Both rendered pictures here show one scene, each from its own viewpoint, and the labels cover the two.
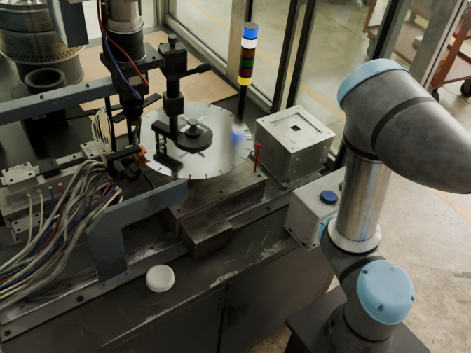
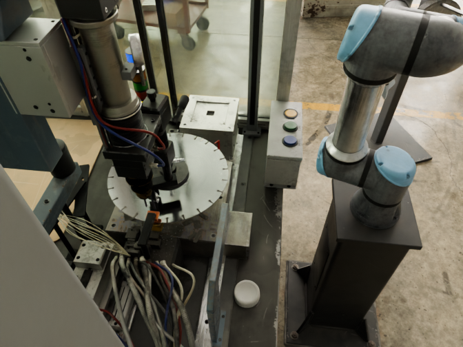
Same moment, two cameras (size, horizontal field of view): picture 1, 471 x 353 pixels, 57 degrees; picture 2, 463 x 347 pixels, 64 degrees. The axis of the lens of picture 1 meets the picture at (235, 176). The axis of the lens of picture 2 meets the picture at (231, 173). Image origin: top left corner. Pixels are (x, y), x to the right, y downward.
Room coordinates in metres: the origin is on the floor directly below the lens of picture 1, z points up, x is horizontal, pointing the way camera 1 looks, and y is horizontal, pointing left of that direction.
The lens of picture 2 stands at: (0.30, 0.48, 1.71)
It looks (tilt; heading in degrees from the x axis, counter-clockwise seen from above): 48 degrees down; 316
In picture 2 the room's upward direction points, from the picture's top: 1 degrees counter-clockwise
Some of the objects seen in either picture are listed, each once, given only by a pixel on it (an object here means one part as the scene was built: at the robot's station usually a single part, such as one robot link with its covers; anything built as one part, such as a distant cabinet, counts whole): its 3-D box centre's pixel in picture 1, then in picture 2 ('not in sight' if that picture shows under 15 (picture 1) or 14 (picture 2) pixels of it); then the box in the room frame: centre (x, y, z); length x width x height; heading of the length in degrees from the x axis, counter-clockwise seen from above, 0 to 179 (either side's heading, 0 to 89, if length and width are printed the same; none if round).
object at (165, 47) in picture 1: (172, 77); (158, 129); (0.85, 0.17, 1.17); 0.06 x 0.05 x 0.20; 120
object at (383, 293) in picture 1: (378, 296); (387, 173); (0.51, -0.33, 0.91); 0.13 x 0.12 x 0.14; 21
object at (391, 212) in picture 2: (363, 325); (378, 199); (0.50, -0.34, 0.80); 0.15 x 0.15 x 0.10
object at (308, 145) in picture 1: (291, 146); (211, 129); (1.08, -0.17, 0.82); 0.18 x 0.18 x 0.15; 39
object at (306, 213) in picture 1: (336, 203); (283, 143); (0.86, -0.30, 0.82); 0.28 x 0.11 x 0.15; 129
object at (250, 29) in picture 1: (250, 30); (134, 54); (1.20, 0.01, 1.14); 0.05 x 0.04 x 0.03; 39
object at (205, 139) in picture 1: (193, 133); (167, 169); (0.92, 0.13, 0.96); 0.11 x 0.11 x 0.03
